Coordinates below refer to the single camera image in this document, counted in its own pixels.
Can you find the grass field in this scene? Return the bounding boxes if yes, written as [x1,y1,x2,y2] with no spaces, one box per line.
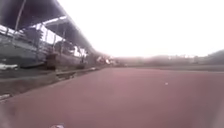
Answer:
[129,64,224,72]

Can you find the red running track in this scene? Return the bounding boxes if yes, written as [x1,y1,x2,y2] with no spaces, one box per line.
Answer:
[0,67,224,128]

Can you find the robot's own part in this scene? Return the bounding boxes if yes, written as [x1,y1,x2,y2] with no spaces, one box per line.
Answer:
[49,124,65,128]

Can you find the roofed grandstand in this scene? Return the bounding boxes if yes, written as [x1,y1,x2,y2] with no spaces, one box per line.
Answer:
[0,0,103,70]

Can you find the distant row of trees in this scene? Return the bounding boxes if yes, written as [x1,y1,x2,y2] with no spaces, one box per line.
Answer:
[111,49,224,67]

